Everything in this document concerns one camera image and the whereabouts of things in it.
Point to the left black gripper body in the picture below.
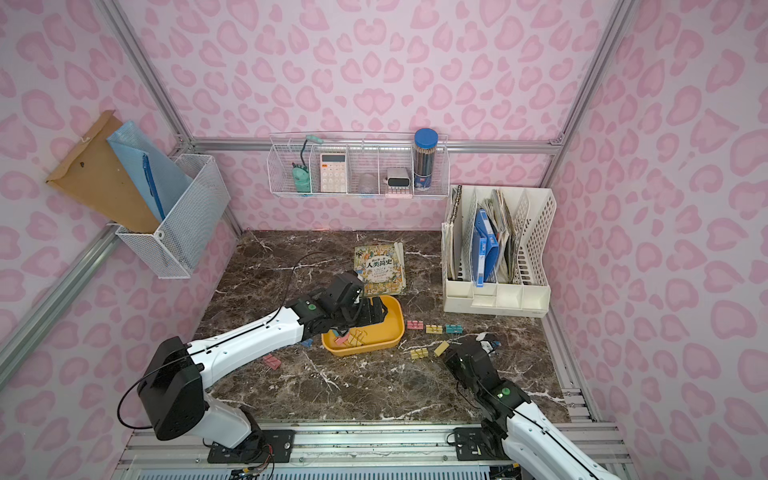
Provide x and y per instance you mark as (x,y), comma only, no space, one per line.
(365,312)

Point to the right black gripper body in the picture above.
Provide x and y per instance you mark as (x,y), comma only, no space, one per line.
(466,350)

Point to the yellow plastic storage tray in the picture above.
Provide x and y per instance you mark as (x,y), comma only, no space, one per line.
(384,335)

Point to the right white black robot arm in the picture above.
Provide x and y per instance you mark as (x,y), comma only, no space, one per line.
(513,428)

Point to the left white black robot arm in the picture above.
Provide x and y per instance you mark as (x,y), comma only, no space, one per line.
(173,390)

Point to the illustrated children's history book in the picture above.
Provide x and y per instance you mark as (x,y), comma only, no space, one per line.
(381,269)

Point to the white plastic file organizer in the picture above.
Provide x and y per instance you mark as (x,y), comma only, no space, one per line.
(533,211)

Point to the blue file folder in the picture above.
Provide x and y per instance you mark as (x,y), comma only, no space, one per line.
(485,249)

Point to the clear glass cup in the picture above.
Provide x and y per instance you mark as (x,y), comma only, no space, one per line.
(368,184)

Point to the small digital clock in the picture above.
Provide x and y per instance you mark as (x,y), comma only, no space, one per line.
(398,182)

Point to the white desk calculator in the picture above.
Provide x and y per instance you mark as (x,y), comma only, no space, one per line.
(333,173)

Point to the papers in file organizer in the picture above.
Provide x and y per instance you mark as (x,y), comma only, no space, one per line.
(457,231)

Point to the blue lid pencil tube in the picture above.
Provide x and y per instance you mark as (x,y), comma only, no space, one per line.
(425,144)

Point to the light blue document folder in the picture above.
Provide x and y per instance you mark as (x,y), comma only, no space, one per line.
(159,181)

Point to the blue pen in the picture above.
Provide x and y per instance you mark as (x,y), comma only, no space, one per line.
(146,165)

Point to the brown kraft envelope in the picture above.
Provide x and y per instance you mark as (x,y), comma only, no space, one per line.
(92,175)

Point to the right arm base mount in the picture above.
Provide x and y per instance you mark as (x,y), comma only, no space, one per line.
(479,443)

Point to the white wire wall shelf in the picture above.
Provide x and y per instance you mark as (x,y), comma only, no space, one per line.
(365,153)

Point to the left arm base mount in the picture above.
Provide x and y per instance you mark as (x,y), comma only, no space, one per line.
(271,445)

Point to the white mesh wall basket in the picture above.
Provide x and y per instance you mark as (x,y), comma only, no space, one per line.
(174,249)

